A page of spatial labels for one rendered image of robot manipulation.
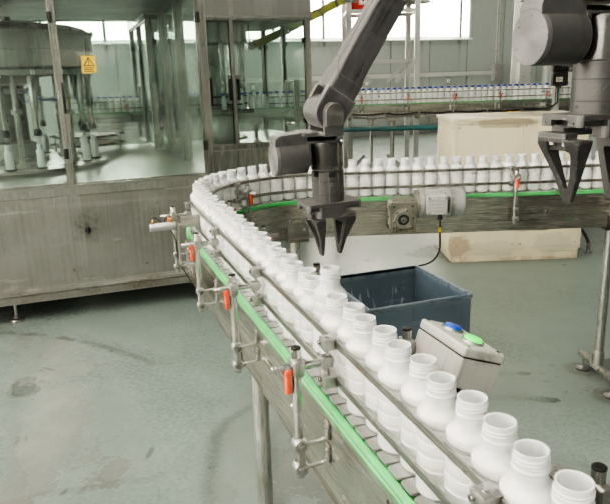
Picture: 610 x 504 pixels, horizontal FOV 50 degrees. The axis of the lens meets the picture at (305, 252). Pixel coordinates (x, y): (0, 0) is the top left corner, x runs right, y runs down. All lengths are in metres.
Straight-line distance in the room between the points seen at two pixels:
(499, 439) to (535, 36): 0.43
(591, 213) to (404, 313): 1.70
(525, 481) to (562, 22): 0.47
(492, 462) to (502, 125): 4.79
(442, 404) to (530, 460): 0.17
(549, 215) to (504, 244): 2.45
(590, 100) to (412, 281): 1.39
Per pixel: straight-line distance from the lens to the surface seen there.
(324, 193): 1.13
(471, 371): 1.08
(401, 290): 2.09
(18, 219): 4.54
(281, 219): 2.93
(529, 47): 0.76
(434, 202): 2.87
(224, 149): 6.53
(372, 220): 3.01
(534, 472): 0.73
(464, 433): 0.82
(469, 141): 5.40
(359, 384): 1.07
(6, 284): 4.66
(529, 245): 5.72
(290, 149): 1.10
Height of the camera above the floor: 1.54
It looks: 15 degrees down
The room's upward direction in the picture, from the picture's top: 2 degrees counter-clockwise
